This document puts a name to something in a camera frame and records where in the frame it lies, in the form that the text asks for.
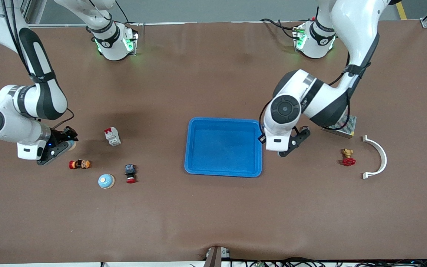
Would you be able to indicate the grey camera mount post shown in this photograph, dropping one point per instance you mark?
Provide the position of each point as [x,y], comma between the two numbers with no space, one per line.
[213,257]

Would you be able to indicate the light blue desk bell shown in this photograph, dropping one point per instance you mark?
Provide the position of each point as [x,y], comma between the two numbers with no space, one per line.
[73,145]
[106,181]

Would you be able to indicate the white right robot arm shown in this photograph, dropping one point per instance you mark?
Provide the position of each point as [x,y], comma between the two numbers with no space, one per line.
[9,129]

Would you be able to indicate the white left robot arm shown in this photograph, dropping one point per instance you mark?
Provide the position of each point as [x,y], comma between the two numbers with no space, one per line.
[324,100]

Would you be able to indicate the metal mesh power supply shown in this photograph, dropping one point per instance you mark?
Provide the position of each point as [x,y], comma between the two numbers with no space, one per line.
[348,126]

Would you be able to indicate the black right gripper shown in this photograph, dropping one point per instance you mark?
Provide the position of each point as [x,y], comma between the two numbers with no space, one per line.
[59,135]

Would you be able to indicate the brass valve red handwheel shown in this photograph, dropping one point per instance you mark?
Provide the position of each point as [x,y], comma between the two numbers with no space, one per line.
[347,157]

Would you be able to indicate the blue plastic tray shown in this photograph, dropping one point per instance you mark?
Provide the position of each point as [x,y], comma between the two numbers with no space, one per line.
[224,155]

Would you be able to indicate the red emergency stop button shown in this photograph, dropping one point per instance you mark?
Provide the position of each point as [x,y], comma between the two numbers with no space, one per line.
[130,173]

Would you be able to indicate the white curved plastic bracket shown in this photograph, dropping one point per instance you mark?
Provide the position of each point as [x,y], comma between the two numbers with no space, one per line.
[382,152]

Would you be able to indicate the aluminium frame with struts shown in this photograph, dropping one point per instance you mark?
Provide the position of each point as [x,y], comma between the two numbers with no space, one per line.
[26,11]

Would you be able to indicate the white red circuit breaker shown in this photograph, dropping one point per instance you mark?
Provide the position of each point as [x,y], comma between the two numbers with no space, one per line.
[112,136]

